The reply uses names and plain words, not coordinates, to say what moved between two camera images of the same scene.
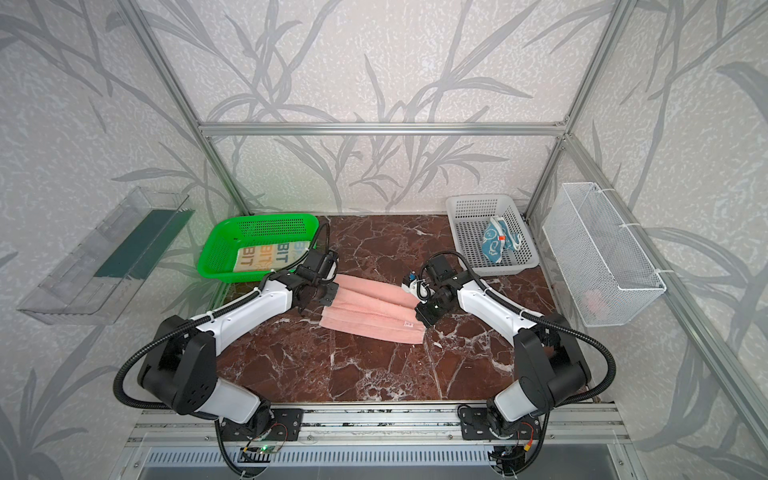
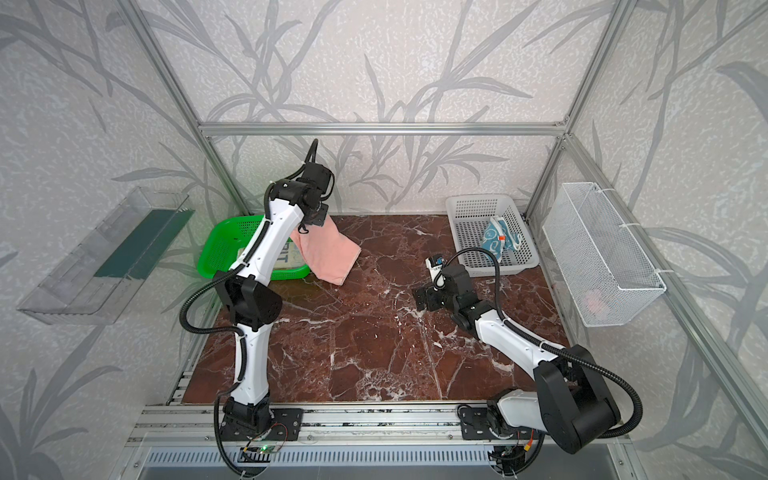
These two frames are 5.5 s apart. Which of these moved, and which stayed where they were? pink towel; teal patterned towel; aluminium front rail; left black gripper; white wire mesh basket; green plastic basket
Moved: pink towel; left black gripper
Stayed: white wire mesh basket; green plastic basket; aluminium front rail; teal patterned towel
